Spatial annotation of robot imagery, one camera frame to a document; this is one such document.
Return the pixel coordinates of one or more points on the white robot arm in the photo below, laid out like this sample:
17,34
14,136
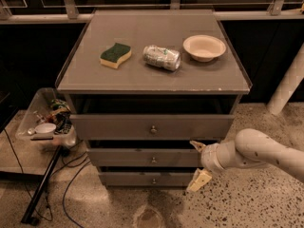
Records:
250,148

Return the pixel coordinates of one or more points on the white diagonal pole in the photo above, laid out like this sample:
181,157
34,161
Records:
289,83

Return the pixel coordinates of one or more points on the black metal bar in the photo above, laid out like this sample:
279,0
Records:
28,217

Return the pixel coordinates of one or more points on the grey drawer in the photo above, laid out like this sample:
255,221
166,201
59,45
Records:
158,179
145,157
136,127

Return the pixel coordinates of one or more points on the metal window railing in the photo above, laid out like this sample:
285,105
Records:
81,11

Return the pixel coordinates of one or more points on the grey bottom drawer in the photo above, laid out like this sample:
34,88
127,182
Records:
158,179

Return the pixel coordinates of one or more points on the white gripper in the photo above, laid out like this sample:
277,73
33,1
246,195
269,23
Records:
209,159

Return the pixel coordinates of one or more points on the grey drawer cabinet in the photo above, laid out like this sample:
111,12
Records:
138,88

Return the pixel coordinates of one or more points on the green yellow sponge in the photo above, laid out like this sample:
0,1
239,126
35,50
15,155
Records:
115,56

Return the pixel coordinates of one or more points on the white bowl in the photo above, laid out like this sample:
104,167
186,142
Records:
204,48

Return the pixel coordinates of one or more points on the clear plastic bin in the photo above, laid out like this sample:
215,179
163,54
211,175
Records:
47,106

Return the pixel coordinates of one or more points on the crushed silver can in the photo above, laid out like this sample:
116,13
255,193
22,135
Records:
162,57

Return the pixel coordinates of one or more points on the grey top drawer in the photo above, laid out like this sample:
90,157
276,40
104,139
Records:
136,127

